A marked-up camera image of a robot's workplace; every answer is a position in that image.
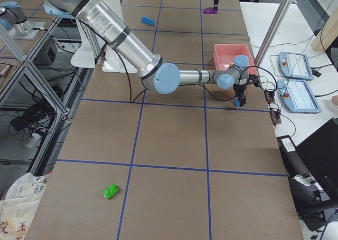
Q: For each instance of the aluminium frame post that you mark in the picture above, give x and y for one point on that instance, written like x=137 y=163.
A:
x=274 y=26

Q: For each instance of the pink plastic box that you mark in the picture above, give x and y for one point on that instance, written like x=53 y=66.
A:
x=224 y=54

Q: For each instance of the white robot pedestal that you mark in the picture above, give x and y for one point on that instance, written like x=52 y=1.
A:
x=91 y=47

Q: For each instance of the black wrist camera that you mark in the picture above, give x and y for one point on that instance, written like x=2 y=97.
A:
x=254 y=79

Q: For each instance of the white tote bag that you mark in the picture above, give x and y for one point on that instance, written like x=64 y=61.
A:
x=20 y=205

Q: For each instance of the long blue block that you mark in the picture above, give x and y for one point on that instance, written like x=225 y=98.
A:
x=147 y=20

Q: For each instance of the purple block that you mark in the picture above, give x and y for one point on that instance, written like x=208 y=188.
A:
x=210 y=10

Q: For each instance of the black laptop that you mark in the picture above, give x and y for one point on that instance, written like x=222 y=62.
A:
x=318 y=152

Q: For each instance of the black relay board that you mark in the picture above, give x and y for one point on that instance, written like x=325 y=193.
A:
x=273 y=107

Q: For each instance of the near teach pendant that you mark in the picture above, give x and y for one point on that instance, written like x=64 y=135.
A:
x=297 y=96

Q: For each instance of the green block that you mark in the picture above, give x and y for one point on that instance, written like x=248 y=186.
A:
x=110 y=191

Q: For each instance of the far teach pendant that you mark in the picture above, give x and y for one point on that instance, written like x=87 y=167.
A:
x=295 y=66

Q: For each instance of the teach pendant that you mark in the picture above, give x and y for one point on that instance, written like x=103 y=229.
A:
x=295 y=66
x=297 y=96

